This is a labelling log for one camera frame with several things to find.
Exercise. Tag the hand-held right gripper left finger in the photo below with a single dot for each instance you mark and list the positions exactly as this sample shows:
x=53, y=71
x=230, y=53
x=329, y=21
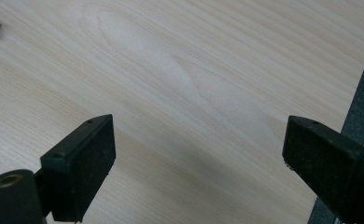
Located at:
x=77, y=168

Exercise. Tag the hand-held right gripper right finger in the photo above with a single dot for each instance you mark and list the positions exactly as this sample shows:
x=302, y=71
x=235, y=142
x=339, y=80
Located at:
x=329, y=165

